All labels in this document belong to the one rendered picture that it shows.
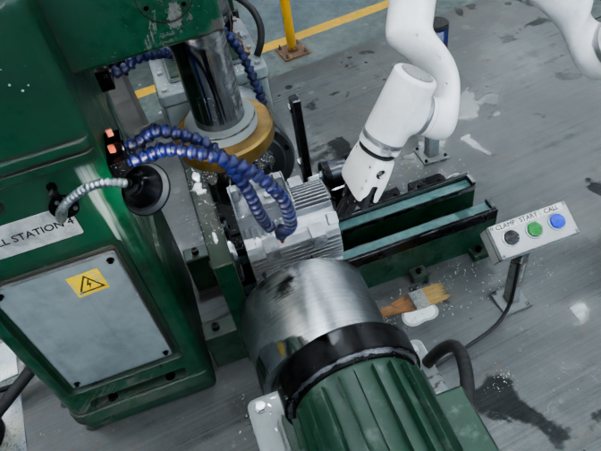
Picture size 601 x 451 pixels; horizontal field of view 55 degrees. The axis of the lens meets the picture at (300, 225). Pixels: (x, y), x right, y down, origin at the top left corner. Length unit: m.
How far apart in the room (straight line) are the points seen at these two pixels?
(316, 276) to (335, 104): 1.05
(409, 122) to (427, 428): 0.59
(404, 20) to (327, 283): 0.50
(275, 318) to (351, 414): 0.37
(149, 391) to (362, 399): 0.71
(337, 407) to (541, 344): 0.78
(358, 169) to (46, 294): 0.60
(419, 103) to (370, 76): 1.03
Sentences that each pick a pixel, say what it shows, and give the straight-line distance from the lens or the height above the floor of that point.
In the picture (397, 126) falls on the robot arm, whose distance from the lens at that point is 1.07.
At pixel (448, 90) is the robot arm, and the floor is 1.31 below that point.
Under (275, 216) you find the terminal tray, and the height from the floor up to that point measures 1.12.
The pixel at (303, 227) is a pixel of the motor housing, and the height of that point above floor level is 1.07.
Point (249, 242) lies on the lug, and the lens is 1.18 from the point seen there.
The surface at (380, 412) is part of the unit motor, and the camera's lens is 0.67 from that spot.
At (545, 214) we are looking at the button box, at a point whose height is 1.08.
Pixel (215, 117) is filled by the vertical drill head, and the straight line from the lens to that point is 1.00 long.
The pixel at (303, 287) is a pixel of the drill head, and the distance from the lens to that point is 0.99.
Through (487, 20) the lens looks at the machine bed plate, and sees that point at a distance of 2.38.
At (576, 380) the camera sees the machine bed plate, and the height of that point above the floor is 0.80.
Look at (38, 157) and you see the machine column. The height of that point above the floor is 1.51.
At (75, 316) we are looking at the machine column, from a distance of 1.07.
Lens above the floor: 1.96
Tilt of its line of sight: 47 degrees down
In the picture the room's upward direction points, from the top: 11 degrees counter-clockwise
